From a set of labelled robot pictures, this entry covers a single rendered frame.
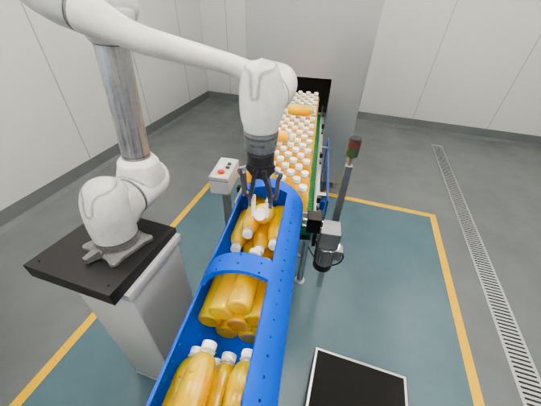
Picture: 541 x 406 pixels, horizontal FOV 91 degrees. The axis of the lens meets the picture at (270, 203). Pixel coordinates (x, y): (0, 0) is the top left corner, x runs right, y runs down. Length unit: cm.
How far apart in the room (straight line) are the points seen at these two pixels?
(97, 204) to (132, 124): 29
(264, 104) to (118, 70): 54
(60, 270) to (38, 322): 139
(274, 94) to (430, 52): 466
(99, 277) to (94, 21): 75
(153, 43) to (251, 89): 27
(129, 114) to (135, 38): 34
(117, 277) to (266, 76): 81
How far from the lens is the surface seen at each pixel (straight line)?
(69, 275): 115
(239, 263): 77
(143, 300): 119
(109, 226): 105
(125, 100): 105
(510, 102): 572
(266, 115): 64
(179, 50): 78
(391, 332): 222
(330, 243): 146
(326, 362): 184
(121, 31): 79
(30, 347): 247
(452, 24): 521
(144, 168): 111
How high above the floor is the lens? 184
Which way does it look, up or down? 39 degrees down
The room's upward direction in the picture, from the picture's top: 2 degrees clockwise
